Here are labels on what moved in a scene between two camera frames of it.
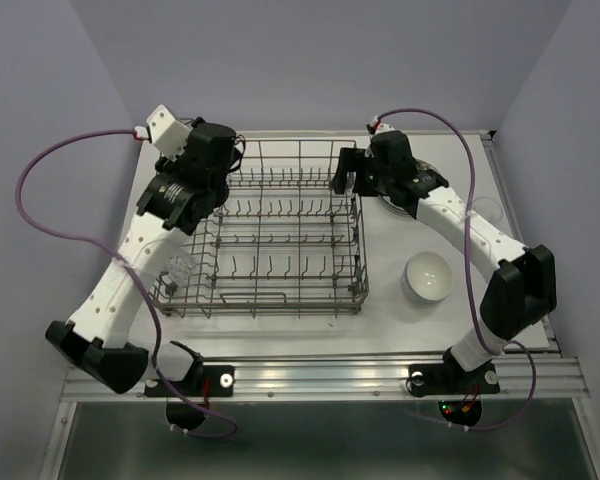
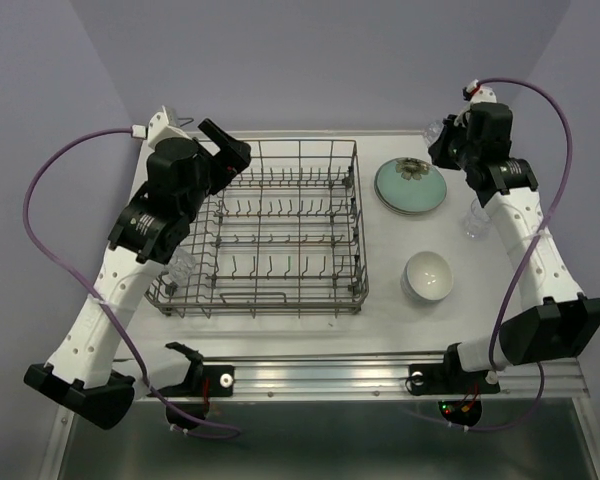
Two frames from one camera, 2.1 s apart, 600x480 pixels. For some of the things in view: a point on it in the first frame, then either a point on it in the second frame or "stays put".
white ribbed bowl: (426, 277) stays put
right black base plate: (452, 379) stays put
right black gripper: (350, 159) -> (436, 150)
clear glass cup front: (180, 266) stays put
